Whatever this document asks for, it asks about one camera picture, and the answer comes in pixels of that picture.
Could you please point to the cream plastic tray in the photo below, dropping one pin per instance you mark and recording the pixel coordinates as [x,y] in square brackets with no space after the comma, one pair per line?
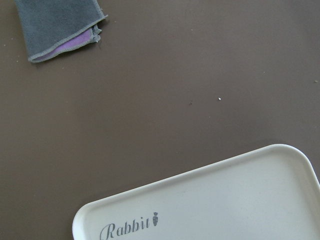
[271,193]

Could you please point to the grey folded cloth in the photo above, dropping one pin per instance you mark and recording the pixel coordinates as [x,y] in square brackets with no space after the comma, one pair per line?
[53,27]

